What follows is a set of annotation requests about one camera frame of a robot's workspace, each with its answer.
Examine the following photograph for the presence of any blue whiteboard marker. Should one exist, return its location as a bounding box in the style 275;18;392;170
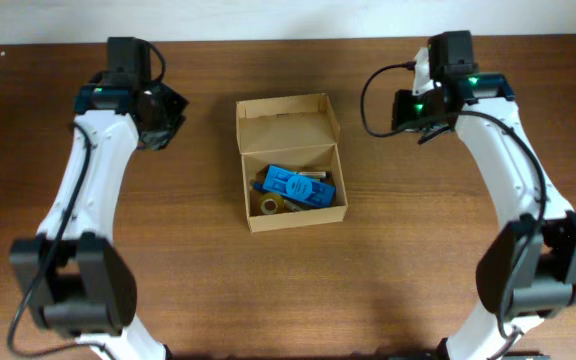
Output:
252;181;264;193

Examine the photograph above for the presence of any cardboard box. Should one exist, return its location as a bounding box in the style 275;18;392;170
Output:
235;93;348;232

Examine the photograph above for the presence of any yellow tape roll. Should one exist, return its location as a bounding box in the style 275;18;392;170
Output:
259;192;285;215

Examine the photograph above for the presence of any black whiteboard marker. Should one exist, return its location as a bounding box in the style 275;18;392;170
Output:
298;171;328;180

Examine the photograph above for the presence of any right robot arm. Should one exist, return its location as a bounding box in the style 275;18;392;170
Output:
392;30;576;359

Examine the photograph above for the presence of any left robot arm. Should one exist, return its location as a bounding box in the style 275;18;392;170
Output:
6;37;188;359

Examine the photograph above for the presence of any black right camera cable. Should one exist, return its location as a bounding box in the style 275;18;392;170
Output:
359;60;549;351

